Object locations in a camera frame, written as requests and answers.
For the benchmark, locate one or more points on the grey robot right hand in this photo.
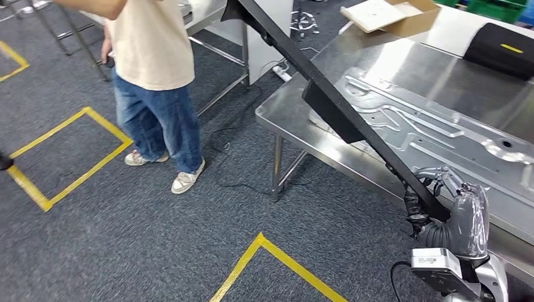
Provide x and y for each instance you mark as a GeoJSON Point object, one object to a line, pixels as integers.
{"type": "Point", "coordinates": [471, 225]}

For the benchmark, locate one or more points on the person's hand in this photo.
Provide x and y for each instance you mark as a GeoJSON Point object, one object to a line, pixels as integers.
{"type": "Point", "coordinates": [107, 50]}

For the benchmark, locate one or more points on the long black plastic panel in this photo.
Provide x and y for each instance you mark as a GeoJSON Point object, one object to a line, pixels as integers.
{"type": "Point", "coordinates": [333, 112]}

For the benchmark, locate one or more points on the person's forearm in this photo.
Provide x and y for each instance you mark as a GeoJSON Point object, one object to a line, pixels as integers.
{"type": "Point", "coordinates": [92, 6]}

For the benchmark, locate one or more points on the stainless steel workbench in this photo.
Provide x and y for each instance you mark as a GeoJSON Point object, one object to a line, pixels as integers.
{"type": "Point", "coordinates": [292, 112]}

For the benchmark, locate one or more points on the small black handheld device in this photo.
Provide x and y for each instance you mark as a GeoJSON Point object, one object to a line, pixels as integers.
{"type": "Point", "coordinates": [110, 63]}

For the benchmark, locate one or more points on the black metal stand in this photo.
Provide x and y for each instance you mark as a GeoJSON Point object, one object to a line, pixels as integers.
{"type": "Point", "coordinates": [85, 46]}

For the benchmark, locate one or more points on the person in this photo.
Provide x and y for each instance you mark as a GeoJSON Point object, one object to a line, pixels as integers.
{"type": "Point", "coordinates": [150, 50]}

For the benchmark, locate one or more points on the stamped sheet metal panel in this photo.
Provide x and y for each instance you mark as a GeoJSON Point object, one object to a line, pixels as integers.
{"type": "Point", "coordinates": [438, 137]}

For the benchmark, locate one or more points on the white cabinet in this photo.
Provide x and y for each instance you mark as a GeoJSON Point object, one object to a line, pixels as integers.
{"type": "Point", "coordinates": [267, 33]}

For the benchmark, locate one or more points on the black case yellow label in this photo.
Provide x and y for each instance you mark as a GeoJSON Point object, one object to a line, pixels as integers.
{"type": "Point", "coordinates": [496, 54]}

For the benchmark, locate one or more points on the white power strip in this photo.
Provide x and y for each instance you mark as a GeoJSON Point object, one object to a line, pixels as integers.
{"type": "Point", "coordinates": [281, 74]}

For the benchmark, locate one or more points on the office chair star base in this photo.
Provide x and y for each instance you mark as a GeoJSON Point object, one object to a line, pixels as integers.
{"type": "Point", "coordinates": [304, 26]}

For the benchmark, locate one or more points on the open cardboard box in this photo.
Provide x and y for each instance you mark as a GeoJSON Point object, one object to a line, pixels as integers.
{"type": "Point", "coordinates": [417, 25]}

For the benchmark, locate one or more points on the green plastic crate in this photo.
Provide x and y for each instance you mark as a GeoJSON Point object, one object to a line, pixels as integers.
{"type": "Point", "coordinates": [496, 10]}

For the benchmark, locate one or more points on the white foam sheet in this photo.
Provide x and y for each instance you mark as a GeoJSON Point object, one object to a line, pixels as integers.
{"type": "Point", "coordinates": [371, 14]}

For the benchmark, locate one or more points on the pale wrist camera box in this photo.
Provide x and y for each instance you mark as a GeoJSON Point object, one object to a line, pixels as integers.
{"type": "Point", "coordinates": [434, 260]}

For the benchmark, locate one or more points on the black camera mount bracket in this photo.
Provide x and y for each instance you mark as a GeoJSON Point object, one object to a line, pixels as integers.
{"type": "Point", "coordinates": [450, 285]}

